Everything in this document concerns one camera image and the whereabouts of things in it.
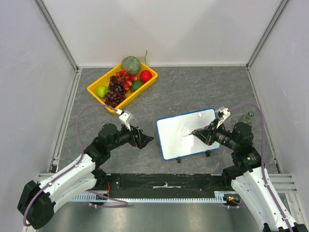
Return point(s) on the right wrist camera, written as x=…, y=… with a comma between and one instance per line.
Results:
x=222, y=113

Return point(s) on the light green apple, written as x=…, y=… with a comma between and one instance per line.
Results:
x=101, y=91

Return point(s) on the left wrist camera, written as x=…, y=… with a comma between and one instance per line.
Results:
x=125, y=118

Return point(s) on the blue framed whiteboard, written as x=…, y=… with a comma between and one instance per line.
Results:
x=172, y=129

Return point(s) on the red fruit cluster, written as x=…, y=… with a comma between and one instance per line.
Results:
x=126, y=79

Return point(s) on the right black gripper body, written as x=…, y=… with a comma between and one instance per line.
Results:
x=210, y=135

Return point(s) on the dark green lime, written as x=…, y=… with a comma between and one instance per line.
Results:
x=136, y=85

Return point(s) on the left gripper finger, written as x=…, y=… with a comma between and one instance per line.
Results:
x=144, y=142
x=144, y=136

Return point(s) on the light blue cable duct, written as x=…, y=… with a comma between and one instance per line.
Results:
x=87, y=197

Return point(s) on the glass soda bottle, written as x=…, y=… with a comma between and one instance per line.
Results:
x=247, y=118

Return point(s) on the purple grape bunch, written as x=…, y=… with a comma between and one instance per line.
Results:
x=116, y=94

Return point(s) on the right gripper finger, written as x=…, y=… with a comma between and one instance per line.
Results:
x=203, y=137
x=203, y=130

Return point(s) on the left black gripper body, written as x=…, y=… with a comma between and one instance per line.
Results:
x=133, y=139

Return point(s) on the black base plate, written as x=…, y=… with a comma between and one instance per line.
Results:
x=162, y=186

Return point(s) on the yellow plastic tray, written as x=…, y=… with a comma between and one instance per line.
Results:
x=105, y=79

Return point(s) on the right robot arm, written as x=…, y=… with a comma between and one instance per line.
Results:
x=249, y=178

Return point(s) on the green melon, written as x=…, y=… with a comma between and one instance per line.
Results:
x=132, y=64

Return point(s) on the red apple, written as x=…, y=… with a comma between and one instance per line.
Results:
x=145, y=76

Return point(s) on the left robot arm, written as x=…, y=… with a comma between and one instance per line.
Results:
x=40, y=200

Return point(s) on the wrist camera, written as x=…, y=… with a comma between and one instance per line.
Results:
x=222, y=113
x=125, y=118

